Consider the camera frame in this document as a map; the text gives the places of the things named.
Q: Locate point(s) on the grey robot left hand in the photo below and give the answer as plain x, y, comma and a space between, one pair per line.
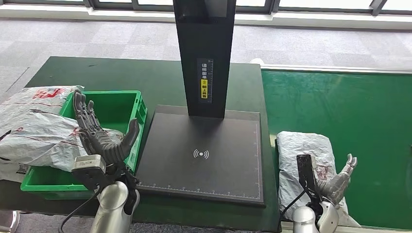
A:
103, 144

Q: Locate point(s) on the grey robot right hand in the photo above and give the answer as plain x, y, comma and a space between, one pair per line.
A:
334, 189

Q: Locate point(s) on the grey parcel bag red print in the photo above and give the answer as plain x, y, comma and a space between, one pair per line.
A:
299, 144
42, 138

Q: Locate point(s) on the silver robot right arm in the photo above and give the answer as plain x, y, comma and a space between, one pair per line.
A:
302, 222

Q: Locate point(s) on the large white printed parcel bag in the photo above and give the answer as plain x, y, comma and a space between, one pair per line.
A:
32, 96

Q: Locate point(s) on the black inbound scanner machine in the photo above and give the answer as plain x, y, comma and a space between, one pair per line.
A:
206, 135

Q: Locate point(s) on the green plastic crate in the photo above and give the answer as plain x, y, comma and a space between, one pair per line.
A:
112, 106

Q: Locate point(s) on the small white round object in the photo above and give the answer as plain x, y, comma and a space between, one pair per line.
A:
256, 61

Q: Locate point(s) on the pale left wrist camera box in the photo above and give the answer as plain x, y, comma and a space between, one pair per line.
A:
88, 170

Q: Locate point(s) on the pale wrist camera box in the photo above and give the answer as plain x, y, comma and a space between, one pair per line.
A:
305, 170
88, 170

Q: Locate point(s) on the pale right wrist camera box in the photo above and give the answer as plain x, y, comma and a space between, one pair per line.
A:
305, 170

